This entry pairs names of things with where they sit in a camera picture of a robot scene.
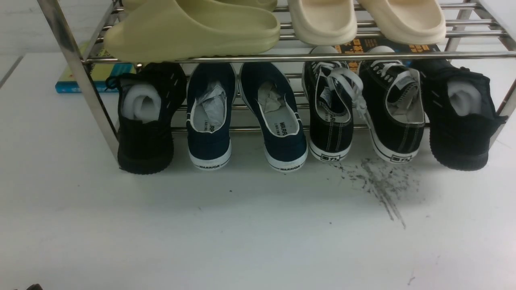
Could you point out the black knit sneaker left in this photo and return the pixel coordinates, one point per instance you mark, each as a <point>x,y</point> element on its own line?
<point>147,102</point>

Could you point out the black knit sneaker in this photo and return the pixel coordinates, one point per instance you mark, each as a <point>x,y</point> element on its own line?
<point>147,102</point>
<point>461,113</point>

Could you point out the cream foam slide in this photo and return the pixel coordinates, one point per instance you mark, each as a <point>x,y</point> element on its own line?
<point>323,22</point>
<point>413,22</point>

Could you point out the navy canvas shoe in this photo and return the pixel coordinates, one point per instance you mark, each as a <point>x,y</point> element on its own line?
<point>268,94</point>
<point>210,94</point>

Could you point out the olive foam slide front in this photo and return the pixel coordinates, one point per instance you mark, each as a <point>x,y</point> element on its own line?
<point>168,30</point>

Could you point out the olive foam slide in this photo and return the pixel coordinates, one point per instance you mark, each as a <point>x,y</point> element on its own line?
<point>269,5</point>
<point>168,30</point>

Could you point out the cream foam slide left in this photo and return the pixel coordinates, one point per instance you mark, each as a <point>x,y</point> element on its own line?
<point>323,22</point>

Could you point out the olive foam slide rear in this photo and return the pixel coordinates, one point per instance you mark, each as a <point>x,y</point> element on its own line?
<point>269,5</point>

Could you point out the navy canvas shoe left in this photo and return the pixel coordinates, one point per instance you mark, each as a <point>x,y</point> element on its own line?
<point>210,94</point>

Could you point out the yellow blue book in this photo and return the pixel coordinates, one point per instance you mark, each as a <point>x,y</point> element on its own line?
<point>67,84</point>

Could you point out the black knit sneaker right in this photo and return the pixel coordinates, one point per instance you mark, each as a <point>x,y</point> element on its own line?
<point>461,113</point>

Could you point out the black orange book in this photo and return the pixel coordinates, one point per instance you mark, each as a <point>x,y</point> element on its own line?
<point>364,45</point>

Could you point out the black canvas sneaker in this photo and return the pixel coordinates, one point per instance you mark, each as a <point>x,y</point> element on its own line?
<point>331,89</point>
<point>391,105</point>

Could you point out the stainless steel shoe rack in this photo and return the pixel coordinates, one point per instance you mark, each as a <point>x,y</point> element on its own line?
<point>473,20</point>

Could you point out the cream foam slide right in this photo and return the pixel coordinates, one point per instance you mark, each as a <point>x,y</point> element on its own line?
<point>413,22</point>

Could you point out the navy canvas shoe right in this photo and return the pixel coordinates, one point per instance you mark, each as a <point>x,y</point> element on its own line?
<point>268,94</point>

